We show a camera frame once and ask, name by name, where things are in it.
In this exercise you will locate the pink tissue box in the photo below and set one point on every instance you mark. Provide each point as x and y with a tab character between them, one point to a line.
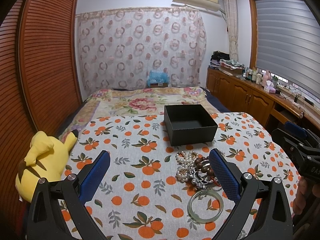
269	87

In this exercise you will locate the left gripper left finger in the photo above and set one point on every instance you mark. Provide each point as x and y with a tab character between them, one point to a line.
45	220

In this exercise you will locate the stack of folded clothes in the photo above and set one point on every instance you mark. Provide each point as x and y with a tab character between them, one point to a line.
222	62

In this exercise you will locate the green jade bangle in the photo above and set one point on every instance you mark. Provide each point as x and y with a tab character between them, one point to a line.
204	207

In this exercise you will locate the yellow Pikachu plush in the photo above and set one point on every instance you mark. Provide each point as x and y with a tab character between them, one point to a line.
46	158

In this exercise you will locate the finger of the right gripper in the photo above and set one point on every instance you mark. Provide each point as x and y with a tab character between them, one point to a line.
295	127
288	139

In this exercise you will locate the black jewelry box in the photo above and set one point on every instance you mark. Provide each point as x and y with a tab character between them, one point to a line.
189	124

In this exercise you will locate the cosmetic bottles group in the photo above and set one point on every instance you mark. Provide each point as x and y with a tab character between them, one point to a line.
257	76

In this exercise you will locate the beige side curtain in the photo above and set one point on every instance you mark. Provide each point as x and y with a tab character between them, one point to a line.
232	26

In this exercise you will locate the blue wrapped box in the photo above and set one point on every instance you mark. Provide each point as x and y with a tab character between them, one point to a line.
158	79

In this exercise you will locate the circle pattern curtain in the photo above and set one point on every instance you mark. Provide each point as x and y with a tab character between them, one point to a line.
118	48

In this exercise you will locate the grey window blind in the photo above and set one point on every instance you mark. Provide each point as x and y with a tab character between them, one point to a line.
288	42

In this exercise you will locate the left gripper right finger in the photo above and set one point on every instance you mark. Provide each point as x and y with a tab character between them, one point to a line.
273	219

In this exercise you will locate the wooden louvered wardrobe door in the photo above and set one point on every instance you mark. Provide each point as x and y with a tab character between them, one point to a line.
39	85

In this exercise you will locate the person's right hand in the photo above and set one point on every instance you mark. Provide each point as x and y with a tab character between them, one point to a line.
300	200

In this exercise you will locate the floral bed blanket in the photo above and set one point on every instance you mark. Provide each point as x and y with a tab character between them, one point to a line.
148	101

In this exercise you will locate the orange print tablecloth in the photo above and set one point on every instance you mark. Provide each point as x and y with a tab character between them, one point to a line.
140	196

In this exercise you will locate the wooden sideboard cabinet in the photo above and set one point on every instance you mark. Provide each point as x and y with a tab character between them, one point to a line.
270	110

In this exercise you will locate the silver chain jewelry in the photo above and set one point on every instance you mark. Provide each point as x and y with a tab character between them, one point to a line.
202	181

